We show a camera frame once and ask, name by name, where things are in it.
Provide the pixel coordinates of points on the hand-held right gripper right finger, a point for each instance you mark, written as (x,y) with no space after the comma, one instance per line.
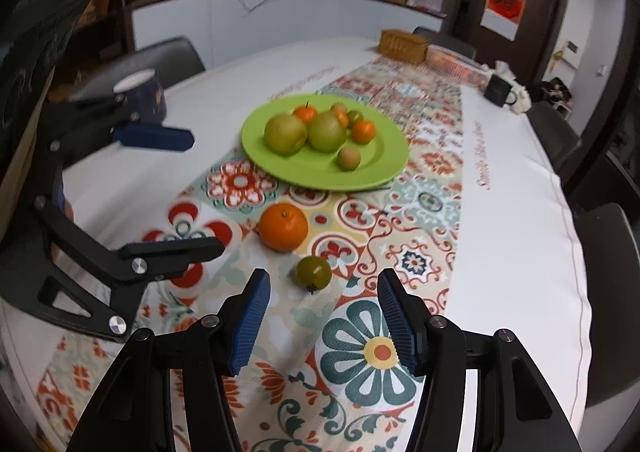
(400,327)

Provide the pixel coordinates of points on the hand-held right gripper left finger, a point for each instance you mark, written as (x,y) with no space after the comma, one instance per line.
(249,324)

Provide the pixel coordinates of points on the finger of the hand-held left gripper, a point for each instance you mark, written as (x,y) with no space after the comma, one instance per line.
(150,257)
(155,138)

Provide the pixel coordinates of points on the green tangerine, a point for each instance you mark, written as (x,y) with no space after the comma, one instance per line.
(313,272)
(356,117)

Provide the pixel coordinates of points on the orange tangerine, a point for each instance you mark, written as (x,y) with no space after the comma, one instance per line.
(305,113)
(283,227)
(343,119)
(363,130)

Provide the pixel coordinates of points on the green apple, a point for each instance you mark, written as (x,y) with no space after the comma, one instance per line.
(285,133)

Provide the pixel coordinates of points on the green plate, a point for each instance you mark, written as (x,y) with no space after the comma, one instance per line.
(300,172)

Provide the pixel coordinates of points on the yellow pear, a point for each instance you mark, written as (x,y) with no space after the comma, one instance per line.
(326,131)

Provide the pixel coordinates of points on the small brown round fruit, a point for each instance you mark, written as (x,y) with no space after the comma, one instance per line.
(338,107)
(348,158)

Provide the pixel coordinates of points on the dark blue mug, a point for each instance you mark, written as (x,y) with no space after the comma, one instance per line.
(147,97)

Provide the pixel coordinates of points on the grey chair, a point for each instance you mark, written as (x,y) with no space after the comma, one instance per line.
(610,302)
(150,62)
(552,132)
(450,42)

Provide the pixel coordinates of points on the patterned table runner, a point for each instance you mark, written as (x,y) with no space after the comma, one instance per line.
(410,232)

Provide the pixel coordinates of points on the black mug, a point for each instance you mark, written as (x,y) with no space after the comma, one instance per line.
(497,89)

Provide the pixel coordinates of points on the wicker box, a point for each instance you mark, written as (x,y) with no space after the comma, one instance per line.
(402,46)

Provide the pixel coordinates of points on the black and white bag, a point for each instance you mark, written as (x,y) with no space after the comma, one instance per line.
(555,94)

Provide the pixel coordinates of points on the dark brown door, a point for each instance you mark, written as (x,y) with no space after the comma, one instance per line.
(470,47)

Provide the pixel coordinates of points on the white wall intercom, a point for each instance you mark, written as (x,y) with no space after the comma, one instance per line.
(571,48)

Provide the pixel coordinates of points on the red and white wall poster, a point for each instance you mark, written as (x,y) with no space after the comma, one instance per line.
(505,2)

